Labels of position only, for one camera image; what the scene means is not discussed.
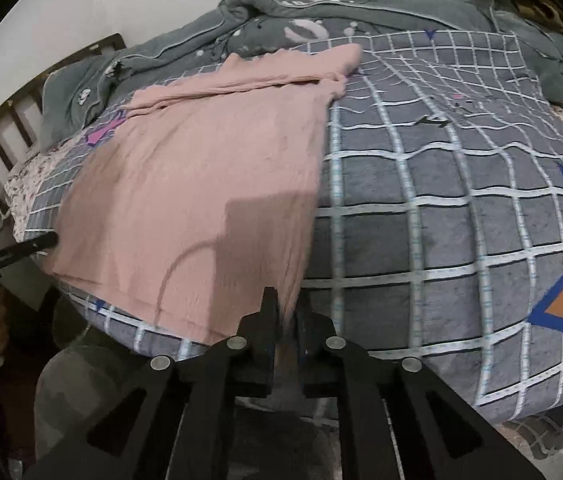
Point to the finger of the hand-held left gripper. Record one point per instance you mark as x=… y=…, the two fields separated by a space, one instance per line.
x=21 y=251

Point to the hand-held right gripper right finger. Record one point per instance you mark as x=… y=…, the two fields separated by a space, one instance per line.
x=306 y=330

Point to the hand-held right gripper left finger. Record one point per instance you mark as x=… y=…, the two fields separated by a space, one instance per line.
x=267 y=317

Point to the pink knit garment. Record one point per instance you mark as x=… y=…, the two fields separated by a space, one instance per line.
x=186 y=185

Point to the floral bed sheet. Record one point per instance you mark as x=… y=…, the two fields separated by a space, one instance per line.
x=26 y=180

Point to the grey checked star blanket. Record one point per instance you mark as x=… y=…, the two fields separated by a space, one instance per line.
x=411 y=240

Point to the person's camouflage pants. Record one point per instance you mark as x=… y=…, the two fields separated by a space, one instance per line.
x=76 y=390

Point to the dark wooden slatted headboard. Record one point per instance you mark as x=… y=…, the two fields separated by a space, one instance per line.
x=106 y=44

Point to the grey-green printed quilt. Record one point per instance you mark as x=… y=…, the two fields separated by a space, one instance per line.
x=361 y=10

